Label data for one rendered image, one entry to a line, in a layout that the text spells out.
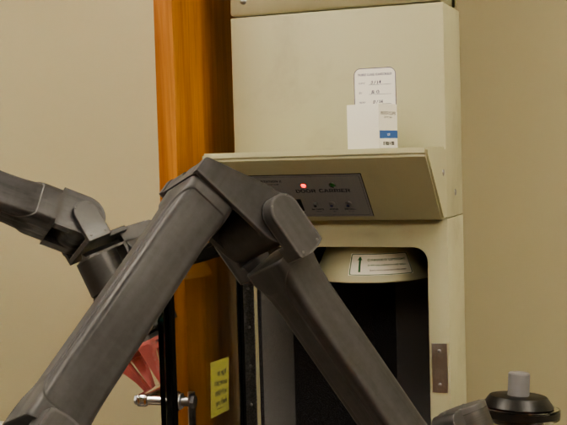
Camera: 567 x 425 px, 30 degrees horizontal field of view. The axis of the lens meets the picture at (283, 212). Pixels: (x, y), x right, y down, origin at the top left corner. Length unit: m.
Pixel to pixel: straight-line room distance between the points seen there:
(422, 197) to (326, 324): 0.37
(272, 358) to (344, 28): 0.51
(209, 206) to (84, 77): 1.18
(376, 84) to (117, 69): 0.79
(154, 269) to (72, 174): 1.23
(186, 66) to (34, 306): 0.89
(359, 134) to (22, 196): 0.45
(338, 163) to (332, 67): 0.18
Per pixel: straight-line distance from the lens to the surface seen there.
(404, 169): 1.40
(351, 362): 1.13
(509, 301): 1.93
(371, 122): 1.42
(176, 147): 1.52
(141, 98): 2.14
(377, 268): 1.55
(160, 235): 1.03
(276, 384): 1.66
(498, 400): 1.40
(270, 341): 1.63
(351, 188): 1.44
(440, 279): 1.50
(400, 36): 1.51
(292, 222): 1.09
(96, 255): 1.40
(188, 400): 1.34
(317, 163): 1.42
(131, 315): 0.98
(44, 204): 1.40
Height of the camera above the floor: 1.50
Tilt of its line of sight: 3 degrees down
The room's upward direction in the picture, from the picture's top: 2 degrees counter-clockwise
